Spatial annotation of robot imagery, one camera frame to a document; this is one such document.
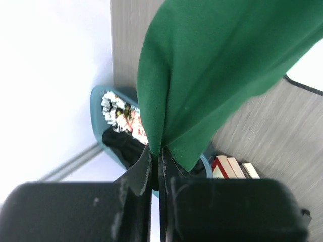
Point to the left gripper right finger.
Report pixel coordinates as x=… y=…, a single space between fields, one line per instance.
x=207 y=209

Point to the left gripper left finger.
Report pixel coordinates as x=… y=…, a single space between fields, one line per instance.
x=82 y=211

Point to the green t-shirt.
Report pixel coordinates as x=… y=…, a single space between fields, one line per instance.
x=201 y=60

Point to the red top book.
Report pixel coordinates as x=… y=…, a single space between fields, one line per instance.
x=218 y=170

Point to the red book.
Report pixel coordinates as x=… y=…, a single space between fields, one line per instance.
x=236 y=168
x=218 y=170

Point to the red middle book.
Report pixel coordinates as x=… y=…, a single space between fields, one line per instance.
x=236 y=168

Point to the dark bottom book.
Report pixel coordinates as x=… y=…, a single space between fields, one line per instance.
x=249 y=171

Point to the black floral t-shirt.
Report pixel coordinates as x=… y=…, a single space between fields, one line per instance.
x=125 y=134

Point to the teal plastic basket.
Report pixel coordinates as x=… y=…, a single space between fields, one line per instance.
x=99 y=125

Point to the white dry-erase board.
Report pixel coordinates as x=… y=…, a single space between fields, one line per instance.
x=307 y=72

